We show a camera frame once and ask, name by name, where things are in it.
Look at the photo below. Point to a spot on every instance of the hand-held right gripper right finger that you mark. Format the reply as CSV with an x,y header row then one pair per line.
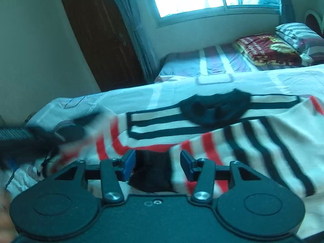
x,y
186,166

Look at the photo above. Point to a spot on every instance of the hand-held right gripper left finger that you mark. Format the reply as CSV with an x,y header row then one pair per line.
x,y
129,164

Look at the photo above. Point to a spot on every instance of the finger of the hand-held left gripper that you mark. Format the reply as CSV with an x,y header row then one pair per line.
x,y
86,119

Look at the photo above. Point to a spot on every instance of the red black striped white sweater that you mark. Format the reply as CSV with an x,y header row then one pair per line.
x,y
253,144

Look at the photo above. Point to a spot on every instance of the bed with patterned sheet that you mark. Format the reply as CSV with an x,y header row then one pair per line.
x,y
121,98

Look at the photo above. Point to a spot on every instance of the dark wooden wardrobe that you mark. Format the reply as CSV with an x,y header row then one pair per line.
x,y
101,35

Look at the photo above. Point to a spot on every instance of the purple striped bed sheet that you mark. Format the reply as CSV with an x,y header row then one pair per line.
x,y
187,63

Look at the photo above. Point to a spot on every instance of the long grey striped curtain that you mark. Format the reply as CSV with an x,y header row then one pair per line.
x,y
136,25

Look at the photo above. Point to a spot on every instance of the red patterned folded blanket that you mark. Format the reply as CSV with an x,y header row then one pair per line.
x,y
268,49

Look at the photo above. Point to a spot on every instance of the grey striped pillow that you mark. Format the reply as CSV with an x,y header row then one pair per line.
x,y
301,36

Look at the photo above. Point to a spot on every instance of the white bundle behind window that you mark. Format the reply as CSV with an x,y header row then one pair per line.
x,y
260,0

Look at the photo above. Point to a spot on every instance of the dark narrow curtain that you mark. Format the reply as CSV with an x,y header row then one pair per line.
x,y
284,0

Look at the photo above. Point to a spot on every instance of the white framed bed headboard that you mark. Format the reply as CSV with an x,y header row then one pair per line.
x,y
315,20

